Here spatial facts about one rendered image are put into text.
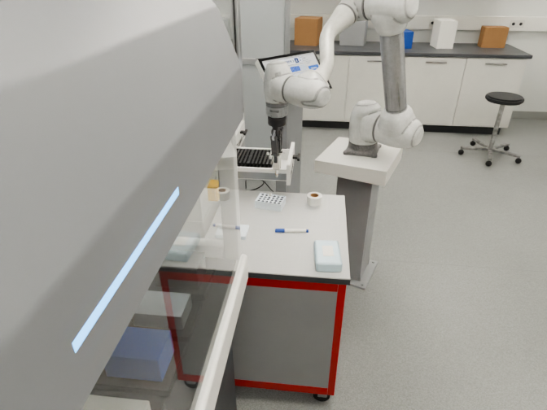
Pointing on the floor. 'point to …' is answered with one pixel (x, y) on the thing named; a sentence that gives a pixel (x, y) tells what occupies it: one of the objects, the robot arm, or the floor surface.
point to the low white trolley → (291, 297)
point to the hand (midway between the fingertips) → (277, 161)
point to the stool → (497, 125)
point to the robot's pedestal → (359, 227)
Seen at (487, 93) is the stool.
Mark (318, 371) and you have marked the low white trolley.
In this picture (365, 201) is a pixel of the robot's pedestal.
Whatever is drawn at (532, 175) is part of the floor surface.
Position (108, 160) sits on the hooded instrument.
